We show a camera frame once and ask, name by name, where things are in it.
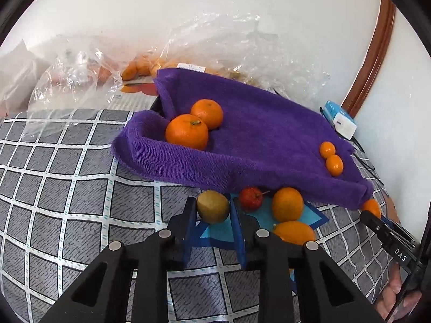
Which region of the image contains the small orange kumquat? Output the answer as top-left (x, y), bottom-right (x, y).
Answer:
top-left (325, 155), bottom-right (344, 177)
top-left (319, 141), bottom-right (336, 159)

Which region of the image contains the orange tangerine with stem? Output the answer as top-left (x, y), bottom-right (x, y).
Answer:
top-left (165, 114), bottom-right (209, 151)

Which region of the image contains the small red fruit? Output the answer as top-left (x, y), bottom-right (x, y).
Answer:
top-left (239, 187), bottom-right (271, 211)

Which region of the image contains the person's right hand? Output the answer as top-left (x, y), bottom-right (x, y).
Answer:
top-left (375, 262), bottom-right (423, 322)

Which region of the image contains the brown wooden door frame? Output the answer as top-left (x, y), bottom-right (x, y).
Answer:
top-left (340, 0), bottom-right (396, 118)

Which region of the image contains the grey checked tablecloth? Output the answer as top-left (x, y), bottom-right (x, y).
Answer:
top-left (0, 108), bottom-right (405, 323)

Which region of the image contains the small clear plastic bag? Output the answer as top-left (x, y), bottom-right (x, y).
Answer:
top-left (27, 35), bottom-right (123, 135)

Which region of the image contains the white plastic bag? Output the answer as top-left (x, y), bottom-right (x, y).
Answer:
top-left (0, 38), bottom-right (51, 111)

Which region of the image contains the green-yellow round fruit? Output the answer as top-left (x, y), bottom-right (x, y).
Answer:
top-left (197, 190), bottom-right (230, 223)

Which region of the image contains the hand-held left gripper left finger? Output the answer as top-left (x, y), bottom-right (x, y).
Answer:
top-left (39, 197), bottom-right (197, 323)

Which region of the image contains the blue and white tissue pack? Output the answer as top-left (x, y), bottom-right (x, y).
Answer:
top-left (320, 100), bottom-right (357, 139)

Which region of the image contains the black power cable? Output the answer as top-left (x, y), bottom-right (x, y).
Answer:
top-left (350, 138), bottom-right (384, 185)

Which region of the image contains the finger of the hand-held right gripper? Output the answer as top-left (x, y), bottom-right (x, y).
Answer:
top-left (360, 209), bottom-right (418, 271)
top-left (380, 217), bottom-right (418, 247)

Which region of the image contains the purple towel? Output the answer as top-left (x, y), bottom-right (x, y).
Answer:
top-left (111, 68), bottom-right (374, 211)

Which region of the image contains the pile of bagged tangerines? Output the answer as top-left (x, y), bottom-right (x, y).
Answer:
top-left (121, 54), bottom-right (179, 81)

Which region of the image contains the large clear plastic bag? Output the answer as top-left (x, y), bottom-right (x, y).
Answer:
top-left (155, 10), bottom-right (332, 108)

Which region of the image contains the printed cardboard box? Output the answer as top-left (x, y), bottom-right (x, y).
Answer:
top-left (113, 74), bottom-right (160, 110)

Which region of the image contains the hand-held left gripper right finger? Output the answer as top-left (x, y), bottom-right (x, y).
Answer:
top-left (230, 198), bottom-right (386, 323)

